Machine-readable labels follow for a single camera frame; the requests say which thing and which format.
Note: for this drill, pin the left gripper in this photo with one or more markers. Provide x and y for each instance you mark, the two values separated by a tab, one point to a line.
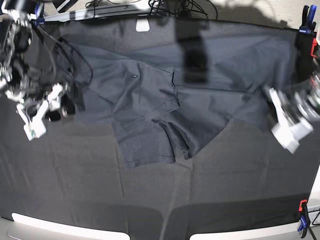
297	101

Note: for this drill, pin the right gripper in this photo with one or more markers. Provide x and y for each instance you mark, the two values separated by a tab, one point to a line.
67	109

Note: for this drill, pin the dark grey t-shirt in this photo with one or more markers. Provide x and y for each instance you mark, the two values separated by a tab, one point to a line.
176	96

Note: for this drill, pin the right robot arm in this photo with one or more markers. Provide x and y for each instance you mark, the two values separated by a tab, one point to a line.
36	91

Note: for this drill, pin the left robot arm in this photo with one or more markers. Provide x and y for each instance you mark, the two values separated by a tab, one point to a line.
314	78

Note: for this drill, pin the red clamp far right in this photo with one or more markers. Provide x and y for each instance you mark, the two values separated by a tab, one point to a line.
315	49

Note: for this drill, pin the blue clamp far right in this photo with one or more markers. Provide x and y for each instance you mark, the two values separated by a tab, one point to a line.
307	20

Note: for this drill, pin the blue clamp far left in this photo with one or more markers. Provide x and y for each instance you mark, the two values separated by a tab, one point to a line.
39	13

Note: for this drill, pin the red blue clamp near right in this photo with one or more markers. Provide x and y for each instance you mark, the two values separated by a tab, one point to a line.
304	219

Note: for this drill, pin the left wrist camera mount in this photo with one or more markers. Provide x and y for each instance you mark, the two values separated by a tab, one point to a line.
288	135

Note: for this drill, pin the aluminium rail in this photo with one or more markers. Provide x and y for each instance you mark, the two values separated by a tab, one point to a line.
137	8

